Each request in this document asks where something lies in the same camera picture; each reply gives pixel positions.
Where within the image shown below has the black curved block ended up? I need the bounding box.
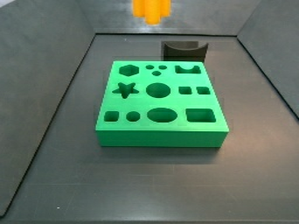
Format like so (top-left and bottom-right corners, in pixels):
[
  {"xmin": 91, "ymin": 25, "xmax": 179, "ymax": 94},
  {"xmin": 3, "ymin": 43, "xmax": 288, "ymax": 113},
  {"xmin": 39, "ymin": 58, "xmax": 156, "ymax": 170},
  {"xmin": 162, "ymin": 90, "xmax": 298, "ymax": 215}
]
[{"xmin": 162, "ymin": 41, "xmax": 210, "ymax": 62}]

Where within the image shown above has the orange three prong object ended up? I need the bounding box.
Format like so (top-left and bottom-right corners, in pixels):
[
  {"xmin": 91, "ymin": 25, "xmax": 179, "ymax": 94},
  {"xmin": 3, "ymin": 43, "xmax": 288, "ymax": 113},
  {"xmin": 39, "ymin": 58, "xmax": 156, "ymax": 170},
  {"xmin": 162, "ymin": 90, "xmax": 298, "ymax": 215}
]
[{"xmin": 132, "ymin": 0, "xmax": 172, "ymax": 25}]

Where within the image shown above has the green shape sorter block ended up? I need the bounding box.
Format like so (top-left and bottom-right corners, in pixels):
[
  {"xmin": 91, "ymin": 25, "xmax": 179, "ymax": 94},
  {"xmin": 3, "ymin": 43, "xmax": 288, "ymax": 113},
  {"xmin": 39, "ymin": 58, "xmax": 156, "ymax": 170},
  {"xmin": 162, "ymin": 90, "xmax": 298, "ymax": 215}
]
[{"xmin": 95, "ymin": 61, "xmax": 230, "ymax": 148}]

